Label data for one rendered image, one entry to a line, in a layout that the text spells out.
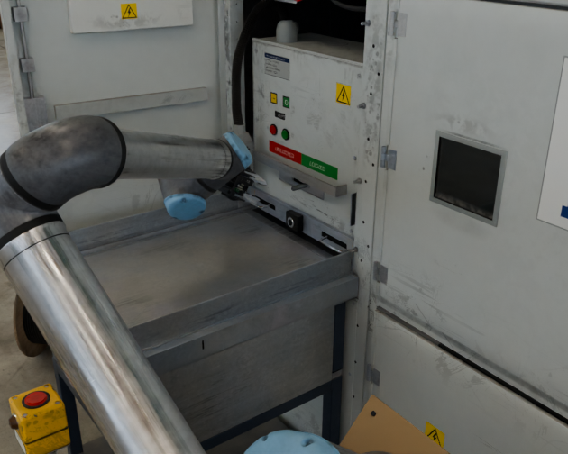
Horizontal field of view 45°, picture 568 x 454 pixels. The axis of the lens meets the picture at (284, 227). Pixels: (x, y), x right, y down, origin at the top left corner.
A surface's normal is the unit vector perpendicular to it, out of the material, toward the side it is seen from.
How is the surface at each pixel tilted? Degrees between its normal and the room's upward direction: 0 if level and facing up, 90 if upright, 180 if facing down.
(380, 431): 47
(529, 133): 90
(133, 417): 53
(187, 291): 0
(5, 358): 0
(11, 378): 0
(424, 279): 90
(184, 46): 90
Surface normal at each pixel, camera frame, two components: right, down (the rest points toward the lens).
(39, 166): 0.14, 0.03
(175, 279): 0.00, -0.91
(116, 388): 0.13, -0.22
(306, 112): -0.80, 0.24
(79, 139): 0.45, -0.36
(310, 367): 0.59, 0.33
